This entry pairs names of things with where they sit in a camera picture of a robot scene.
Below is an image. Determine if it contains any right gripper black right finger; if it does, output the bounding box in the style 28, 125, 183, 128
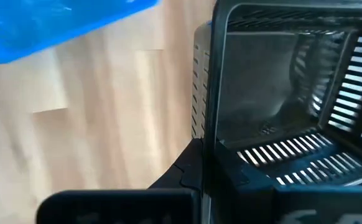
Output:
210, 141, 362, 224

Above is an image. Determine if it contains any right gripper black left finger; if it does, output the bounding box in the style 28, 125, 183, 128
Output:
36, 138, 204, 224

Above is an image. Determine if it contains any black plastic basket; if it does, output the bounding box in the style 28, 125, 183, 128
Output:
190, 0, 362, 224

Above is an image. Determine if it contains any blue plastic basket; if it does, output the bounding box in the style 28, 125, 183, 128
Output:
0, 0, 160, 65

